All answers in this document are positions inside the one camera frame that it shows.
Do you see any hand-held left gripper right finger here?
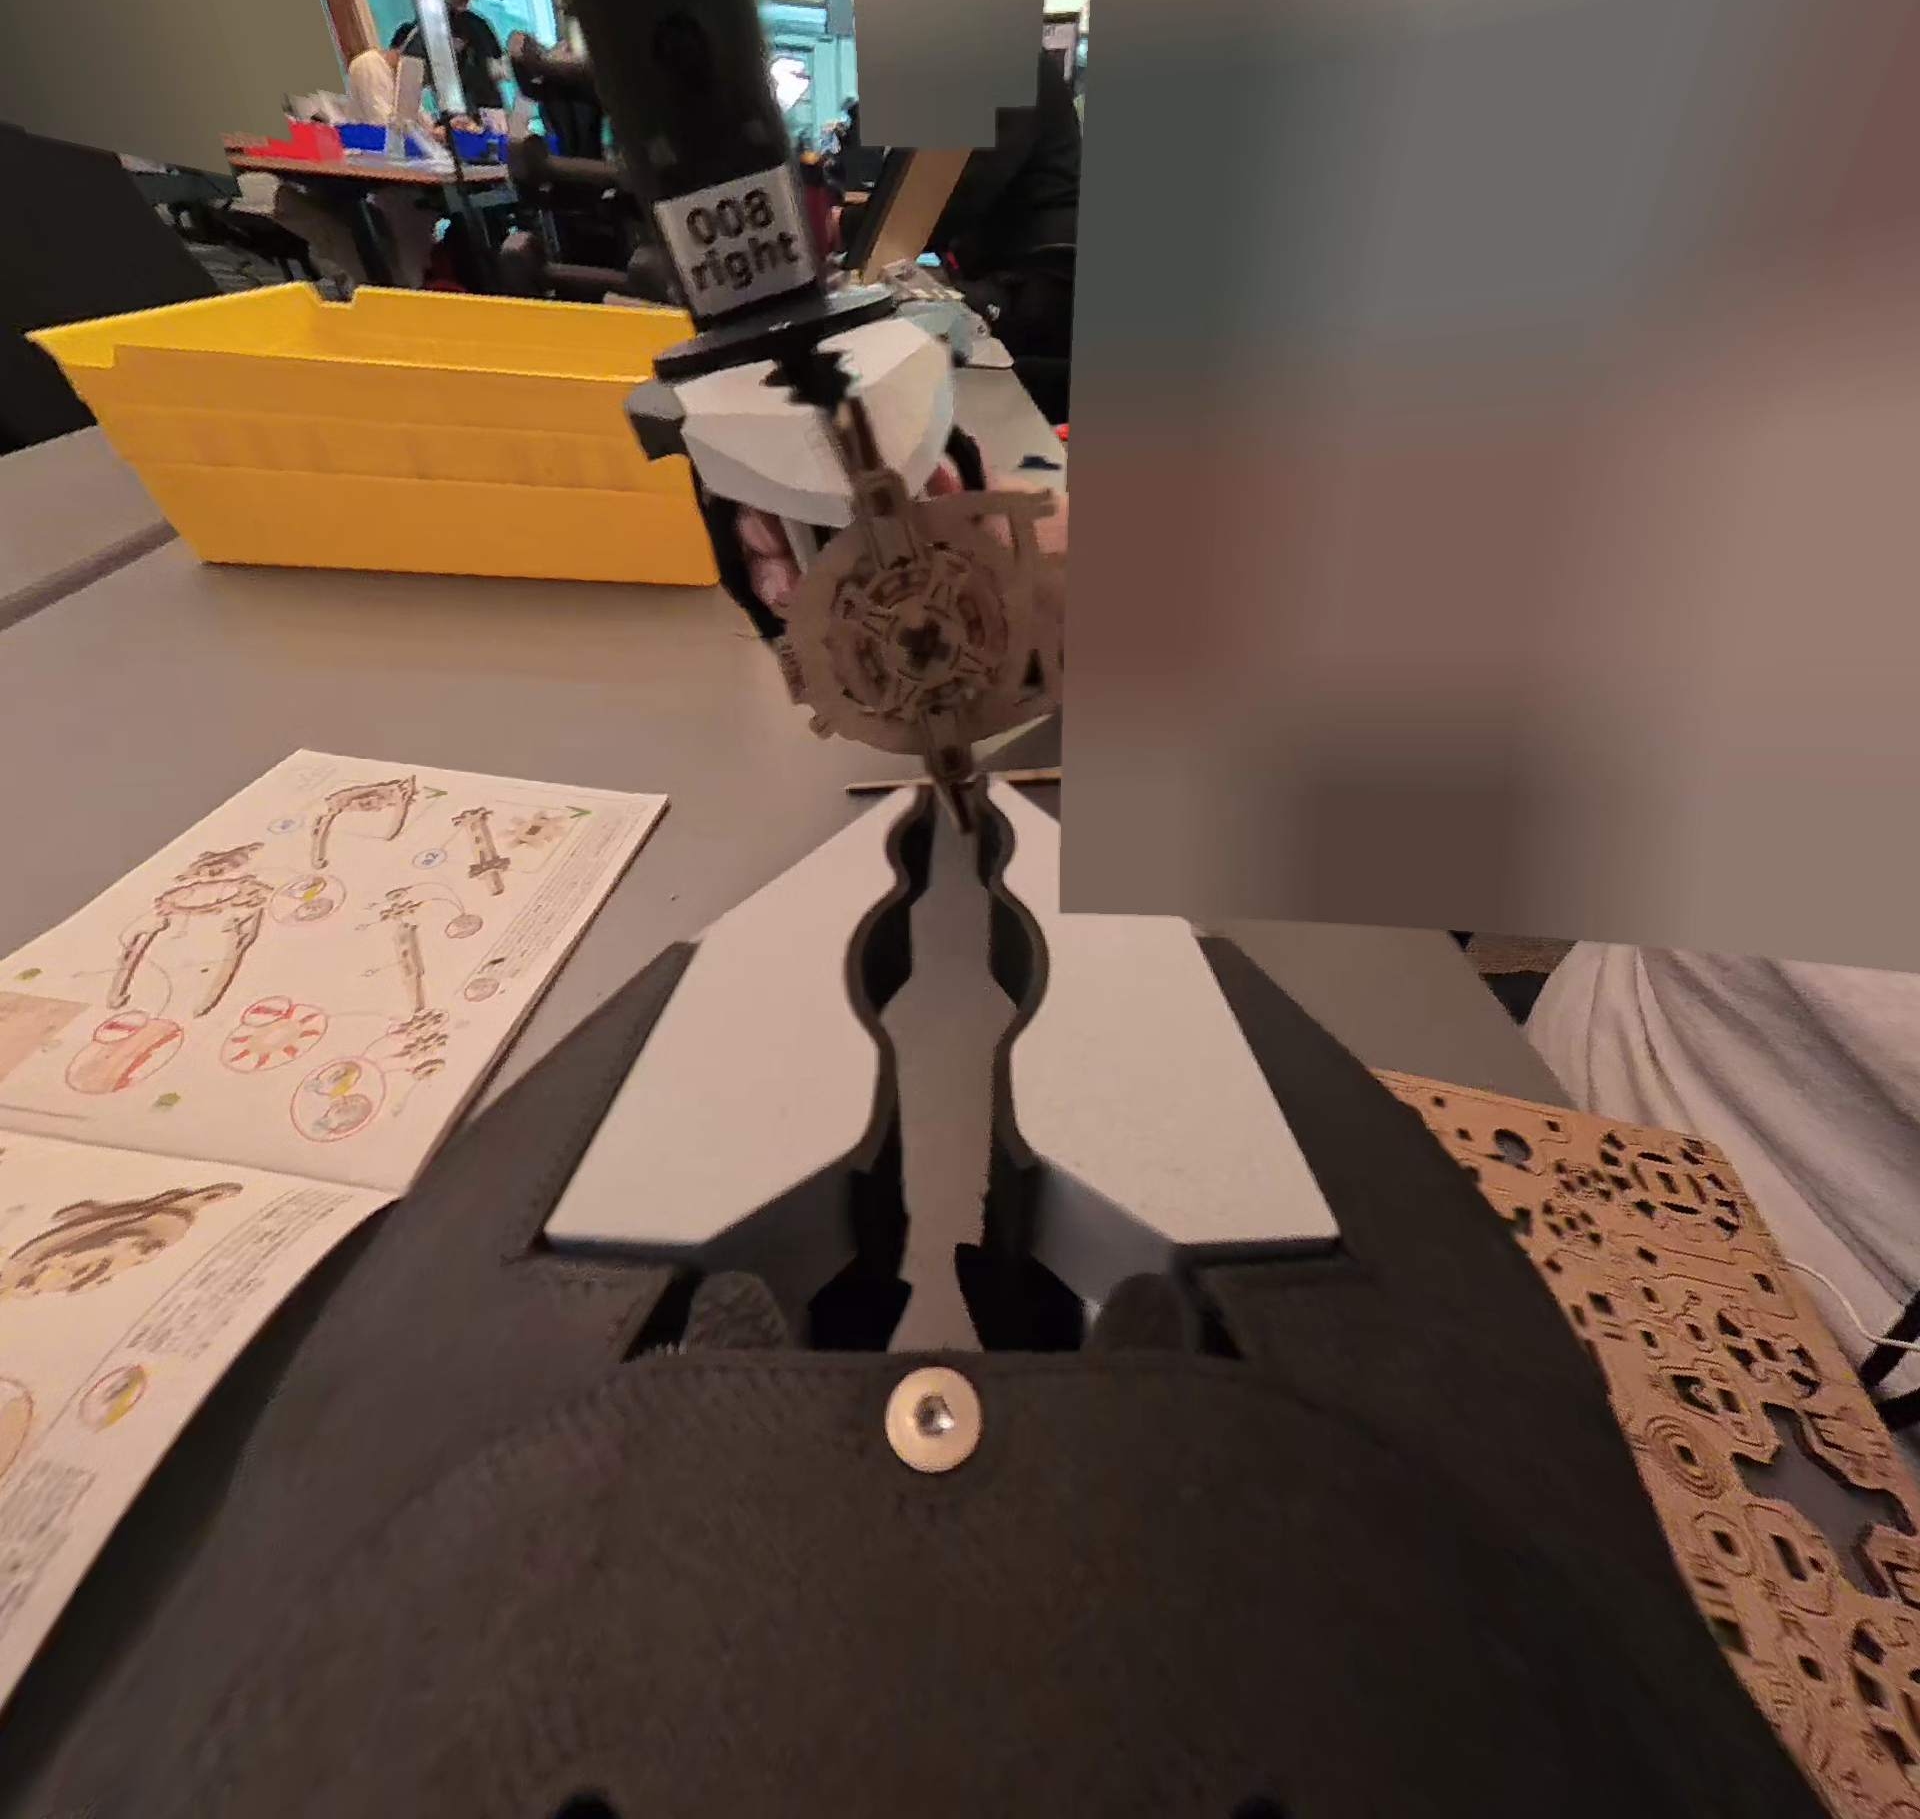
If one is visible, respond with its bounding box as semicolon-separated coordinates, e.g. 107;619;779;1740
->
952;782;1344;1346

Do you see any yellow plastic bin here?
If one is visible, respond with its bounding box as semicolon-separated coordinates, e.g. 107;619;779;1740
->
27;280;721;589

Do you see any cluttered background table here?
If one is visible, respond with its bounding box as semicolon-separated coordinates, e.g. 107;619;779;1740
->
224;108;519;293

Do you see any laser-cut wooden parts sheet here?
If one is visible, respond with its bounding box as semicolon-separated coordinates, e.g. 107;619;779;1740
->
1373;1068;1920;1819

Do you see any black chair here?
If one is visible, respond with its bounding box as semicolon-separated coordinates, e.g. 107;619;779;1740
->
0;121;227;456

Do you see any illustrated instruction booklet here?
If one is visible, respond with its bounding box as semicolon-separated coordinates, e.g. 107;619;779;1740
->
0;747;673;1701

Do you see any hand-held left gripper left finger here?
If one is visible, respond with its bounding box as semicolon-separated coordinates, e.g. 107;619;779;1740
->
540;783;939;1353

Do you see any wooden gear model assembly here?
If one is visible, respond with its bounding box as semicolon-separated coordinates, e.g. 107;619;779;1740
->
779;394;1069;800

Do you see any thin white cable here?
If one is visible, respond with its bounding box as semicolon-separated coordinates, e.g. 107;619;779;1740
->
1785;1255;1920;1357

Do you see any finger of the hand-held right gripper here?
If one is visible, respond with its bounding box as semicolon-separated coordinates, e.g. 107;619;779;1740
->
679;365;869;530
844;324;959;481

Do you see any person's right hand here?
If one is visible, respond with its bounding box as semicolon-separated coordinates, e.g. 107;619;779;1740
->
736;454;1069;628

